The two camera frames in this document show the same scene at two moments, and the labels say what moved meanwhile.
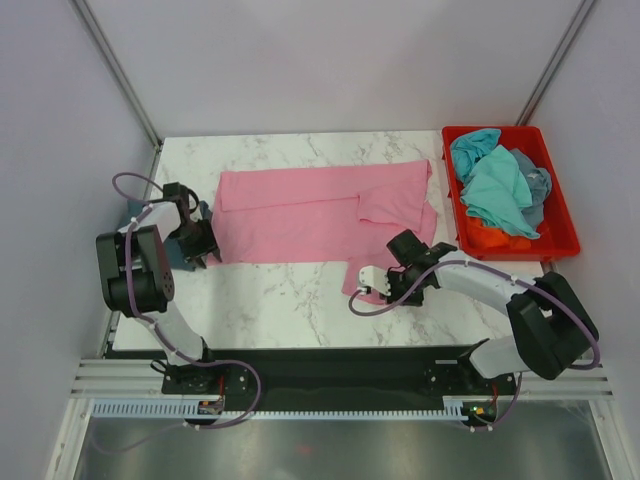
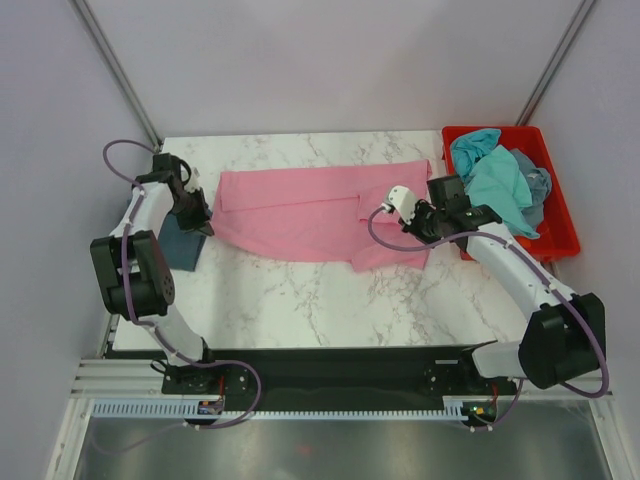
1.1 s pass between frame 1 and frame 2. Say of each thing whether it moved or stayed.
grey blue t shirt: stayed
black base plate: stayed
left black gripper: moved
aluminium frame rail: stayed
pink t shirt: stayed
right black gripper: moved
